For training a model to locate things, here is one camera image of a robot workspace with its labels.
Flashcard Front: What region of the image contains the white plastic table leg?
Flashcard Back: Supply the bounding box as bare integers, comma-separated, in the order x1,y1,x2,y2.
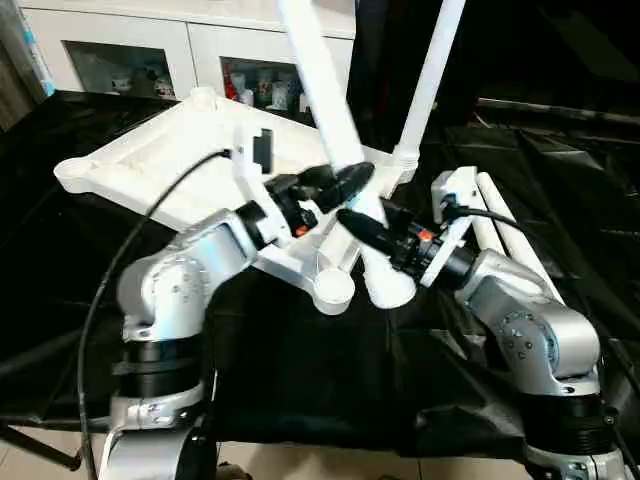
482,172,569,304
474,172,507,257
277,0,417,309
392,0,469,184

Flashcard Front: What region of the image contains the white plastic table top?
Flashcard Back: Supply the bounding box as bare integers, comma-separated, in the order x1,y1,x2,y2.
53,87,419,317

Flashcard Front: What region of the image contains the black plastic table mat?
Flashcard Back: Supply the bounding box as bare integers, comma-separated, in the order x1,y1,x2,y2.
0,89,640,459

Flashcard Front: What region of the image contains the long dark metal rod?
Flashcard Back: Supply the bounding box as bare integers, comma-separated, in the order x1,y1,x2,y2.
476,97,640,127

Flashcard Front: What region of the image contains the white glass-door cabinet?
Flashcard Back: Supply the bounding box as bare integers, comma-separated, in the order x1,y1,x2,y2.
19,0,359,127

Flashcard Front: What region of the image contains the large black backdrop sheet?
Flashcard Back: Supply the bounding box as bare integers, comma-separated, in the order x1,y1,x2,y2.
349,0,640,114

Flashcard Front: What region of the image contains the beige curtain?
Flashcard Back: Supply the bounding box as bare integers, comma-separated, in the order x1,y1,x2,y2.
0,39,37,132

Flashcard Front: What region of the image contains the black floor stand bar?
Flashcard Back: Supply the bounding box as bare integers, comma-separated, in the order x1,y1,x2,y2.
0,419,85,474

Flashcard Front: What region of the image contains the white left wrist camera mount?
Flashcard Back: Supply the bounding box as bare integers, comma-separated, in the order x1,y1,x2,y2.
229,126,292,252

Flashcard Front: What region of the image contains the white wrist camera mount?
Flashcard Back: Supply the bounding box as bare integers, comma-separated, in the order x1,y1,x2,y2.
418,166,482,290
229,126,292,252

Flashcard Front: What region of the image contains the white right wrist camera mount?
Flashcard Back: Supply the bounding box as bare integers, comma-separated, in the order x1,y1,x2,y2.
418,166,482,290

